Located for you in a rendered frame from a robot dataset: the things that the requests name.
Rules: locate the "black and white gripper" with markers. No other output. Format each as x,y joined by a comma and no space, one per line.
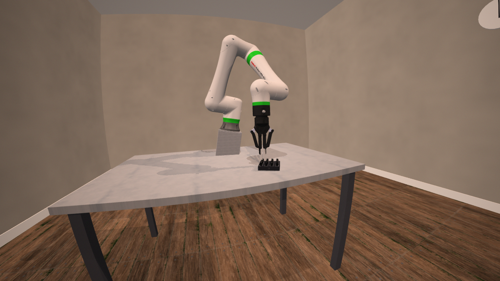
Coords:
262,127

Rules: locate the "black square panel with knobs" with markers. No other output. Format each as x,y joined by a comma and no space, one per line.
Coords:
269,165

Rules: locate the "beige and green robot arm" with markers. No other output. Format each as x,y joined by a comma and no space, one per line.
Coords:
269,87

